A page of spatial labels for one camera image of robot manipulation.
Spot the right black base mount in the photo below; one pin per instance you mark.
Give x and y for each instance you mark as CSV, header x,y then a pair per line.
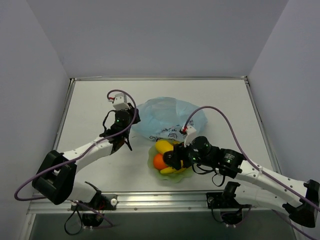
x,y
225,199

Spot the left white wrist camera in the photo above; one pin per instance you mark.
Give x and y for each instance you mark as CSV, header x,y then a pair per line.
x,y
119,102

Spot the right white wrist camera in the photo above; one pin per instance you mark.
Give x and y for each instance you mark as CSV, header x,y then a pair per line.
x,y
190,133

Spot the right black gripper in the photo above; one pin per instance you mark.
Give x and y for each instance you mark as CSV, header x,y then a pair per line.
x,y
176,155

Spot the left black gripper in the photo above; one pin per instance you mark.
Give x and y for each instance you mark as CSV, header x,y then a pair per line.
x,y
133,114

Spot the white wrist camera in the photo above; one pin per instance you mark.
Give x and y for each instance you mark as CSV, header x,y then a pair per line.
x,y
119,102
190,133

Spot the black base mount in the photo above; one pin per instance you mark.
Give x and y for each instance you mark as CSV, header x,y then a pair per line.
x,y
105,200
225,199

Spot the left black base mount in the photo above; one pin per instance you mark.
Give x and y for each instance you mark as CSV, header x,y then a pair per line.
x,y
105,200

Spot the yellow fake banana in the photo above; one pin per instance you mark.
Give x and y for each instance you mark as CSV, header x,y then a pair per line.
x,y
171,170

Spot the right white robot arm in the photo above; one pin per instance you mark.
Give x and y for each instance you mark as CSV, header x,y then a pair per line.
x,y
250,183

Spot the light blue plastic bag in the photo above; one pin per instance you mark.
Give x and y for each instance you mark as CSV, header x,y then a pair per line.
x,y
163,118

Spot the aluminium front rail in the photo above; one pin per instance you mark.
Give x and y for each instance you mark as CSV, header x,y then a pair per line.
x,y
185,201

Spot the green scalloped bowl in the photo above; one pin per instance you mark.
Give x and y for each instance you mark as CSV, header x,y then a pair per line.
x,y
173,177

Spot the dark purple fake fruit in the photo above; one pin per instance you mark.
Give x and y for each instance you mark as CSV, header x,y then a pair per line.
x,y
167,157

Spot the yellow fake fruit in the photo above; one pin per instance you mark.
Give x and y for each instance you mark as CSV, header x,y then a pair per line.
x,y
163,146

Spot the orange fake fruit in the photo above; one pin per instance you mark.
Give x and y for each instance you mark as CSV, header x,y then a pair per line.
x,y
158,162

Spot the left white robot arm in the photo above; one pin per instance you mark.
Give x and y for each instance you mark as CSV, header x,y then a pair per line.
x,y
56,177

